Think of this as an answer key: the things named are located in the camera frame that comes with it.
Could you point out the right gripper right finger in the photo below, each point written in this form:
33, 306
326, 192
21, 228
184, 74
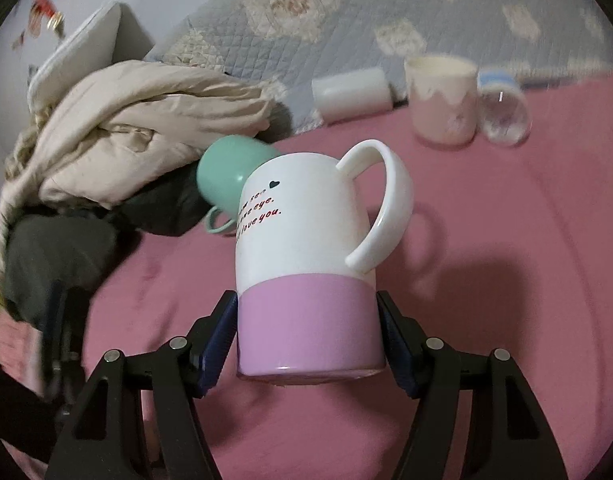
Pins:
508, 435

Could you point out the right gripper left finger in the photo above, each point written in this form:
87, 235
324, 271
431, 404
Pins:
104, 436

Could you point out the white and purple mug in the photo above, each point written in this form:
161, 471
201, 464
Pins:
311, 232

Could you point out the clear glass blue-band cup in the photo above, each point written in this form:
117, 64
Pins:
503, 113

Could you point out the plain white cup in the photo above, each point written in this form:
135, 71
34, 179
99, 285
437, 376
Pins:
350, 95

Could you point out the dark grey blanket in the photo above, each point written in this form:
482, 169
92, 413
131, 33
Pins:
48, 254

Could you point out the black glossy jacket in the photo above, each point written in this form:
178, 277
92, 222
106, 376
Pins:
169, 206

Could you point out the cream folded duvet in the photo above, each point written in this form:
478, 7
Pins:
122, 127

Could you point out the mint green mug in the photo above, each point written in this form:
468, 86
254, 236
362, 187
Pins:
221, 174

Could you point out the white pillow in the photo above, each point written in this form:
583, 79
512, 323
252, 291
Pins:
89, 48

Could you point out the red hanging knot ornament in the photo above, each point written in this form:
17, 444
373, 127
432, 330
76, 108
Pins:
42, 14

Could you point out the pink drip pattern mug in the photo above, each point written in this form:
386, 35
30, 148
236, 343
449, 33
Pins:
442, 94

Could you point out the blue quilted floral cover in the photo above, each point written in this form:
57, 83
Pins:
283, 45

